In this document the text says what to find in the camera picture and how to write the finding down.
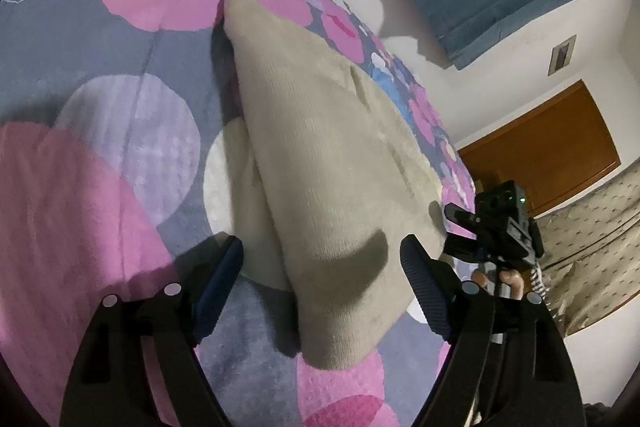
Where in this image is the beige knit sweater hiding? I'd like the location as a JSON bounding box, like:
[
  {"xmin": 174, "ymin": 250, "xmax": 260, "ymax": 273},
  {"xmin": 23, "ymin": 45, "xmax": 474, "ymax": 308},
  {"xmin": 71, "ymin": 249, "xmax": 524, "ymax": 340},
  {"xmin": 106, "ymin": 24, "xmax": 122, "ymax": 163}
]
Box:
[{"xmin": 220, "ymin": 0, "xmax": 451, "ymax": 370}]

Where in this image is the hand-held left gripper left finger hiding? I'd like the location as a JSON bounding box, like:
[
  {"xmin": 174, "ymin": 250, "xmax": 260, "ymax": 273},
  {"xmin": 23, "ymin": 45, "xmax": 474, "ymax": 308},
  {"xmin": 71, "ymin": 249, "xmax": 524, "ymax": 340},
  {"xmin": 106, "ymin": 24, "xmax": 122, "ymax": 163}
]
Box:
[{"xmin": 59, "ymin": 234, "xmax": 245, "ymax": 427}]

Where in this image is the brown wooden door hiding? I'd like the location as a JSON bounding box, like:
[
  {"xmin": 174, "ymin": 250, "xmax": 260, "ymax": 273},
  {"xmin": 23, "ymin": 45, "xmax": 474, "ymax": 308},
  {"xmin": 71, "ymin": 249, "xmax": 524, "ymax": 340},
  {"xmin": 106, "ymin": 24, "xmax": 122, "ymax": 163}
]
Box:
[{"xmin": 457, "ymin": 79, "xmax": 621, "ymax": 218}]

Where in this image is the person's right hand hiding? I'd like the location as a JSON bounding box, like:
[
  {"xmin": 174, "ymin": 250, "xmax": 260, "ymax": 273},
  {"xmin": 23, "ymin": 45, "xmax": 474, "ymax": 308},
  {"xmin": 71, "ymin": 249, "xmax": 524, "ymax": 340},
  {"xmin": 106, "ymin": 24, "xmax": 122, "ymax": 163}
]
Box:
[{"xmin": 472, "ymin": 268, "xmax": 527, "ymax": 299}]

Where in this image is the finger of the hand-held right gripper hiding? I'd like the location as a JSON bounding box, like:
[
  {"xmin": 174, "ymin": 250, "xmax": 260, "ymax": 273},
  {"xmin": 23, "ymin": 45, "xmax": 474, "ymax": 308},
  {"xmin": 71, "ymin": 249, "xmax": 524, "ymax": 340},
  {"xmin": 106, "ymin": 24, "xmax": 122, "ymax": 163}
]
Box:
[
  {"xmin": 443, "ymin": 201, "xmax": 482, "ymax": 234},
  {"xmin": 443, "ymin": 234, "xmax": 484, "ymax": 261}
]

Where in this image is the grey blanket with coloured dots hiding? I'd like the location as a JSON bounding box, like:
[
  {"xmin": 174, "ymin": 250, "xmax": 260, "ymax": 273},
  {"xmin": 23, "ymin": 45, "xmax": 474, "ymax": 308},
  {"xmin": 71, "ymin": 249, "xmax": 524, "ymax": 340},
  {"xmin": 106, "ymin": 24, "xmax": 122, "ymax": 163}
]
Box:
[{"xmin": 0, "ymin": 0, "xmax": 481, "ymax": 427}]

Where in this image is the beige patterned cloth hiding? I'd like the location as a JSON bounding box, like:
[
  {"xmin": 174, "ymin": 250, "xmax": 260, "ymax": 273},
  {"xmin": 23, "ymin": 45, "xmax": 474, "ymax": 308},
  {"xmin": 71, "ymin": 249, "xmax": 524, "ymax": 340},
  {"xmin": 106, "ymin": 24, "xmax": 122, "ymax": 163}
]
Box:
[{"xmin": 535, "ymin": 159, "xmax": 640, "ymax": 338}]

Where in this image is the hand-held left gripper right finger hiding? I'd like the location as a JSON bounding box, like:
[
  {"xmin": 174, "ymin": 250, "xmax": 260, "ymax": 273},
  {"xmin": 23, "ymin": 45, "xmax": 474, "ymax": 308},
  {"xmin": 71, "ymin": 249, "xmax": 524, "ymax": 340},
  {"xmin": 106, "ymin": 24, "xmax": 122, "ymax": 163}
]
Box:
[{"xmin": 400, "ymin": 234, "xmax": 586, "ymax": 427}]

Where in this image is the wall switch plate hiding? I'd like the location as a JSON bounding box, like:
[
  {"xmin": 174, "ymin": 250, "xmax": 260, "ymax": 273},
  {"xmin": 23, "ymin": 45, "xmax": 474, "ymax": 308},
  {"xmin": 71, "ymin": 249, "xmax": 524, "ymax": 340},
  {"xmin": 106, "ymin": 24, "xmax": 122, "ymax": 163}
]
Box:
[{"xmin": 550, "ymin": 34, "xmax": 577, "ymax": 76}]

